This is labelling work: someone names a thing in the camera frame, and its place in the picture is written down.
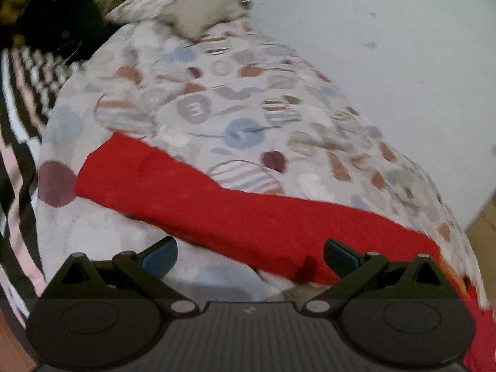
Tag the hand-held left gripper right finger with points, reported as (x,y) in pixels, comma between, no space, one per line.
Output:
(338,259)

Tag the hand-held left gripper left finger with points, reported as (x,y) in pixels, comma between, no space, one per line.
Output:
(161,257)

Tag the red cloth garment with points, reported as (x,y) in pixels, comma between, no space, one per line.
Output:
(232,209)

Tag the dark clothes pile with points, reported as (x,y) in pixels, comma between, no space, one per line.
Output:
(58,19)

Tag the wooden board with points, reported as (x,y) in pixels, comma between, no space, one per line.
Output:
(482,224)

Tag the patterned circle print duvet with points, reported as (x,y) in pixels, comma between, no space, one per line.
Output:
(232,104)

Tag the zebra striped blanket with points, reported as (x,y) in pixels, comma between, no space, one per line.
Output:
(23,104)

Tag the patterned pillow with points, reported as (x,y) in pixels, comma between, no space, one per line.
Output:
(186,7)

